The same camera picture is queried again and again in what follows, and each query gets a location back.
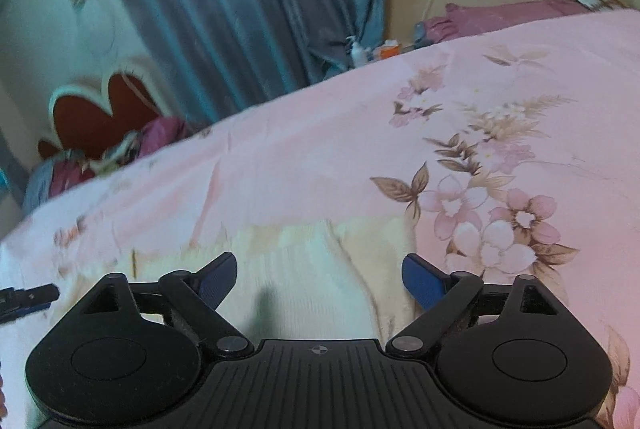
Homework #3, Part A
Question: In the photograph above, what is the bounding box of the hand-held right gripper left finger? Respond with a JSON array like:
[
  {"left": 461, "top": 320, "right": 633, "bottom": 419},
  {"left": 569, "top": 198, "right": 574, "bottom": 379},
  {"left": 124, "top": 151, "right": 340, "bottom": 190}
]
[{"left": 82, "top": 251, "right": 256, "bottom": 360}]

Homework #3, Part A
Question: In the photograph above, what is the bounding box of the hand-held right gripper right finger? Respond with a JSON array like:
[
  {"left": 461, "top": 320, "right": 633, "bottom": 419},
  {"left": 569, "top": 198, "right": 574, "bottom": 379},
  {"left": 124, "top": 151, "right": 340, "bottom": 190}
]
[{"left": 385, "top": 253, "right": 562, "bottom": 360}]

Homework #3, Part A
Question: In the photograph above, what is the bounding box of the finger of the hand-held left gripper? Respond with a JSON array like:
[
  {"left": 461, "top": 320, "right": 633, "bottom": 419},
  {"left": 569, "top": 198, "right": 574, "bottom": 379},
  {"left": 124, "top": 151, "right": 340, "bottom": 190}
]
[{"left": 0, "top": 283, "right": 61, "bottom": 324}]

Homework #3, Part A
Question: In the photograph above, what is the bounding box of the white knit sweater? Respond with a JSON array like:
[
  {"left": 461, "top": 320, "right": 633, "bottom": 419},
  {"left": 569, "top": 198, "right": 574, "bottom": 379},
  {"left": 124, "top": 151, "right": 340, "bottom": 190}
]
[{"left": 60, "top": 218, "right": 418, "bottom": 342}]

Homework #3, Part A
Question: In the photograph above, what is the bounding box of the pile of clothes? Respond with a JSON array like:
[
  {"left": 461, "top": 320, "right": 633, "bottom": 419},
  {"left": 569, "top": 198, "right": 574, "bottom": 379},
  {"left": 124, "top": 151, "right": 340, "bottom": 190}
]
[{"left": 22, "top": 116, "right": 193, "bottom": 212}]

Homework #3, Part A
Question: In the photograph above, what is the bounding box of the pink floral bed sheet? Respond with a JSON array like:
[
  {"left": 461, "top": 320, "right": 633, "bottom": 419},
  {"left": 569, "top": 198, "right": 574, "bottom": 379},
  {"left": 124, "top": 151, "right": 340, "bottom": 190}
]
[{"left": 0, "top": 9, "right": 640, "bottom": 429}]

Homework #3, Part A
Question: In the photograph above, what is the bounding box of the red headboard with white trim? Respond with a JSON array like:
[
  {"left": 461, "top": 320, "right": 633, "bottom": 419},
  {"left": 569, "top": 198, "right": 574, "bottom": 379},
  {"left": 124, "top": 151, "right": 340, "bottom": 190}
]
[{"left": 37, "top": 55, "right": 173, "bottom": 162}]

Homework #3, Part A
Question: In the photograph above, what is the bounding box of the orange box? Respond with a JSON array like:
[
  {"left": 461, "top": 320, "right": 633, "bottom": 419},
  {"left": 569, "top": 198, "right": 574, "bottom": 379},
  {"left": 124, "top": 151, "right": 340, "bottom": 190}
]
[{"left": 376, "top": 40, "right": 404, "bottom": 60}]

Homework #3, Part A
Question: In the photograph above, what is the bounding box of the white pump bottle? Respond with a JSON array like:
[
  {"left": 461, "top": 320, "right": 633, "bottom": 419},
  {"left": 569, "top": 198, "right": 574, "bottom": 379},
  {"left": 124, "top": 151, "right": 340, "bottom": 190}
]
[{"left": 346, "top": 36, "right": 370, "bottom": 68}]

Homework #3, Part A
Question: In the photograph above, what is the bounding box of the pink pillow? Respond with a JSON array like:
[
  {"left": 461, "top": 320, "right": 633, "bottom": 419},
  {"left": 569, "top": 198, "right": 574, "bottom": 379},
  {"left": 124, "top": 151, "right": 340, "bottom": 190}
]
[{"left": 422, "top": 0, "right": 596, "bottom": 44}]

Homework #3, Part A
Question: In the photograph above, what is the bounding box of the blue curtain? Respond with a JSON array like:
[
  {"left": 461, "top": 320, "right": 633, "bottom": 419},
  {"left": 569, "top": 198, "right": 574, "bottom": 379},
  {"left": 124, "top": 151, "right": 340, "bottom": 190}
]
[{"left": 82, "top": 0, "right": 401, "bottom": 124}]

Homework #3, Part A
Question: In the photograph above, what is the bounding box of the white cable on wall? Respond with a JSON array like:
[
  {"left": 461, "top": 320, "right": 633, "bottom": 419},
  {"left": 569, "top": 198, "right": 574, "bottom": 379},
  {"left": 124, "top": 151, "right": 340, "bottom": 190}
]
[{"left": 70, "top": 0, "right": 121, "bottom": 60}]

